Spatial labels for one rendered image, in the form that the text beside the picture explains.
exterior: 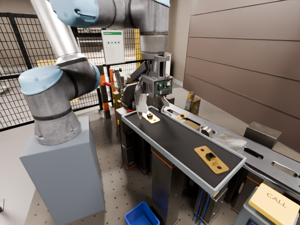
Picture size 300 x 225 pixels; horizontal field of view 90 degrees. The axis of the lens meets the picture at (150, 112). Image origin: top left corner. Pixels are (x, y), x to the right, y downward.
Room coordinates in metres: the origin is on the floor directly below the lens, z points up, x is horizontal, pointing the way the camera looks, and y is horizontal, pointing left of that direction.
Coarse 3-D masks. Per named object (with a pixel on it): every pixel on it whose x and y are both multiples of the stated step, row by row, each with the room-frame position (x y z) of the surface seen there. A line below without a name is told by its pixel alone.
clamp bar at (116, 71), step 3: (114, 69) 1.02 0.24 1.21; (117, 69) 1.01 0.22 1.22; (120, 69) 1.03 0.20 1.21; (114, 72) 1.00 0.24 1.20; (117, 72) 1.01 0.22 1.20; (117, 75) 1.00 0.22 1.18; (117, 78) 1.00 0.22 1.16; (120, 78) 1.02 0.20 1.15; (117, 81) 1.02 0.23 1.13; (120, 81) 1.01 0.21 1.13; (117, 84) 1.03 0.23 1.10; (120, 84) 1.01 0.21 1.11; (120, 87) 1.01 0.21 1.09
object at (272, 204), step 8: (264, 184) 0.20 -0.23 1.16; (256, 192) 0.18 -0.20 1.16; (264, 192) 0.18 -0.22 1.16; (272, 192) 0.18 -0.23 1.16; (256, 200) 0.16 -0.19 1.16; (264, 200) 0.16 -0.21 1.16; (272, 200) 0.16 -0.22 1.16; (280, 200) 0.16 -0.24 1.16; (288, 200) 0.16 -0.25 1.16; (256, 208) 0.15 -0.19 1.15; (264, 208) 0.15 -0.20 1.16; (272, 208) 0.15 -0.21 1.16; (280, 208) 0.15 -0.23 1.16; (288, 208) 0.15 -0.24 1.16; (296, 208) 0.15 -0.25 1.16; (272, 216) 0.14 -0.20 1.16; (280, 216) 0.14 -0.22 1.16; (288, 216) 0.14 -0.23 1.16; (296, 216) 0.14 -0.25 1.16; (280, 224) 0.13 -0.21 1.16; (288, 224) 0.13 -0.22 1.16
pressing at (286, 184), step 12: (168, 108) 0.86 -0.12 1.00; (180, 108) 0.86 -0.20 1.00; (180, 120) 0.71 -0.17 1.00; (192, 120) 0.71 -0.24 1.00; (204, 120) 0.71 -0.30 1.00; (216, 132) 0.60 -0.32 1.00; (228, 132) 0.60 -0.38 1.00; (252, 144) 0.51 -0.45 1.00; (252, 156) 0.44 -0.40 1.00; (264, 156) 0.44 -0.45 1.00; (276, 156) 0.44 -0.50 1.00; (252, 168) 0.37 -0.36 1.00; (264, 168) 0.38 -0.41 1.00; (276, 168) 0.38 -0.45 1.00; (288, 168) 0.38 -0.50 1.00; (276, 180) 0.32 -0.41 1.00; (288, 180) 0.33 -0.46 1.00; (288, 192) 0.29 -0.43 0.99
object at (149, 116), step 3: (144, 114) 0.48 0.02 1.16; (147, 114) 0.47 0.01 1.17; (150, 114) 0.47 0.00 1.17; (144, 117) 0.46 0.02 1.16; (147, 117) 0.46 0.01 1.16; (150, 117) 0.46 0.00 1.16; (153, 117) 0.46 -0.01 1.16; (156, 117) 0.46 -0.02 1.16; (147, 120) 0.44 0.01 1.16; (150, 120) 0.44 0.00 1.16; (153, 120) 0.44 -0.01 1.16; (156, 120) 0.44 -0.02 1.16; (159, 120) 0.44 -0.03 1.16; (153, 123) 0.42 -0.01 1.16
